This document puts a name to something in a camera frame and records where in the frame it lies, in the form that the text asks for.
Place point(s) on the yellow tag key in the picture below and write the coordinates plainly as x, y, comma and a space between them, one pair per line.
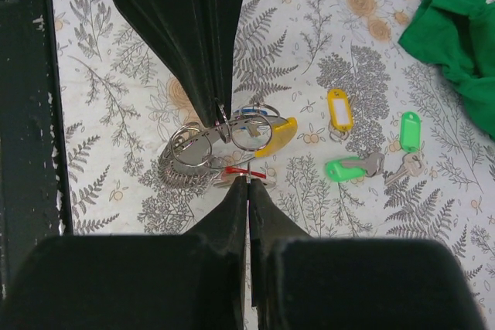
341, 119

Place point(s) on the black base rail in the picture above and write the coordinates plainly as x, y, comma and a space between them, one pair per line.
34, 180

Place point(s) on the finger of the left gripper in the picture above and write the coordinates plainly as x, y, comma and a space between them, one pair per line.
227, 14
171, 30

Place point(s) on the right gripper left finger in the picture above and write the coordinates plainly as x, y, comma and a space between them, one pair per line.
190, 281

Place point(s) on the blue tag key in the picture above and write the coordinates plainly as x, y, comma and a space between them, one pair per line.
248, 113

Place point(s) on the floral patterned table mat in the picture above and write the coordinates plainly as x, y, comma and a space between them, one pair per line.
121, 106

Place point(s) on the red tag key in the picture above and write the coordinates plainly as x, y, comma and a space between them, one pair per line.
230, 173

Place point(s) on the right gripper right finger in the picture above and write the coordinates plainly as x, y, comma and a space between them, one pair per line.
304, 282

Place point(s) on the green tag key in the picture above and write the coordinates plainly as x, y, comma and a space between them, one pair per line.
410, 141
346, 169

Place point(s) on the crumpled green cloth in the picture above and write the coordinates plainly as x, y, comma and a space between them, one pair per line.
458, 36

